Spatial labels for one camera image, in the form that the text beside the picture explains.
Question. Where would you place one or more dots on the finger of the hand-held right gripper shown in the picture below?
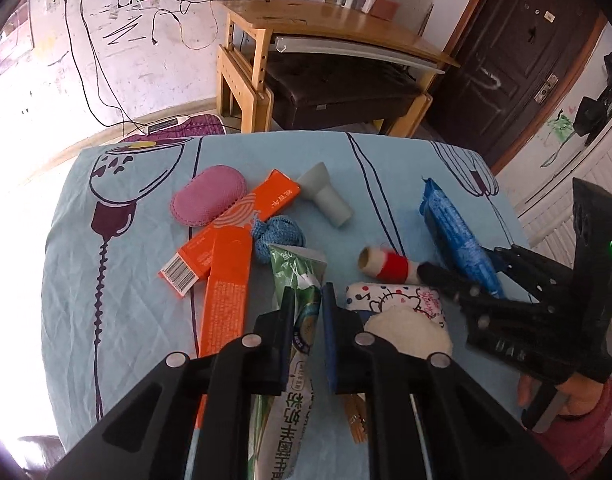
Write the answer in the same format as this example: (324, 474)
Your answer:
(451, 285)
(531, 270)

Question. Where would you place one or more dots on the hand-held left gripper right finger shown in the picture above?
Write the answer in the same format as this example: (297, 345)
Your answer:
(330, 340)

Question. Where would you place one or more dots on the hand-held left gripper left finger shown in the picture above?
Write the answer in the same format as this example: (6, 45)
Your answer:
(286, 330)

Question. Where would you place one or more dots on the blue wrapper packet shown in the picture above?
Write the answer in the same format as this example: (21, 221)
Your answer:
(451, 225)

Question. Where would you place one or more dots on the green toothpaste tube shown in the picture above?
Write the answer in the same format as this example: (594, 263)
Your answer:
(296, 270)

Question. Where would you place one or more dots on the long plain orange box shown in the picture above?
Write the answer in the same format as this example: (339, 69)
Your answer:
(226, 300)

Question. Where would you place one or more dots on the red and white thread spool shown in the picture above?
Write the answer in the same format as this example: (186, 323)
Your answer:
(386, 265)

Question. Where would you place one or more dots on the blue knitted cloth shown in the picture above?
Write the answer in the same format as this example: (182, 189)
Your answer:
(278, 235)

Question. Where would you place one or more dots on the person's right forearm pink sleeve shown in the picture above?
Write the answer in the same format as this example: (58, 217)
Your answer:
(581, 445)

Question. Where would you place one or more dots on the person's right hand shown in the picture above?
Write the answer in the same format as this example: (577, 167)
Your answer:
(583, 400)

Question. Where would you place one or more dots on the white louvered door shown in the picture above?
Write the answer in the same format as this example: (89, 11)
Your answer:
(551, 220)

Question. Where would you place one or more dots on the white round pad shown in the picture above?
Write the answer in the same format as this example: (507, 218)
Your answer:
(411, 332)

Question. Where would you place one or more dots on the cartoon print tissue pack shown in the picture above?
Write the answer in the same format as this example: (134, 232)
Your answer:
(386, 297)

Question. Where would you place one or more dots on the orange box with swirl print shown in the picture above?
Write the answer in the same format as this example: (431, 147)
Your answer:
(236, 215)

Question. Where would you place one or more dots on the grey plastic funnel tube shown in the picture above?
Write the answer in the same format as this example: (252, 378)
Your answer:
(326, 195)

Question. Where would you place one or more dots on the pink oval pad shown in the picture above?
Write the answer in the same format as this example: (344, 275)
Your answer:
(206, 195)

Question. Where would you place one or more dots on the black hanging bag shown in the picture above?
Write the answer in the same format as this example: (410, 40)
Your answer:
(593, 115)

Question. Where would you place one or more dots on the light blue printed tablecloth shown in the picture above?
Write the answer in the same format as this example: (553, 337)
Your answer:
(111, 285)

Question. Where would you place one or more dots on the metal door lock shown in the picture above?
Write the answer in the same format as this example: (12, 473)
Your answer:
(546, 89)

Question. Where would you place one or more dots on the black tufted bench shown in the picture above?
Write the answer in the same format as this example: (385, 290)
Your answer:
(336, 90)

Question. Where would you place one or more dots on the dark brown door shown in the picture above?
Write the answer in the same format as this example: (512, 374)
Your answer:
(501, 35)

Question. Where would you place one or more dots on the pink box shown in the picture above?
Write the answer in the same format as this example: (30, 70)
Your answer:
(384, 6)

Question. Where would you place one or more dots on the wooden desk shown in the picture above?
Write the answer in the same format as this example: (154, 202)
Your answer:
(336, 20)

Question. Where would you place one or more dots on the small white container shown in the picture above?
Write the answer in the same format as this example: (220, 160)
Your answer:
(366, 4)

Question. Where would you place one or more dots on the white rail under desk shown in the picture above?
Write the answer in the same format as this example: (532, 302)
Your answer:
(346, 47)

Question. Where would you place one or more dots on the wall poster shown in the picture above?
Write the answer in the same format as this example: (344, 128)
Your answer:
(11, 35)

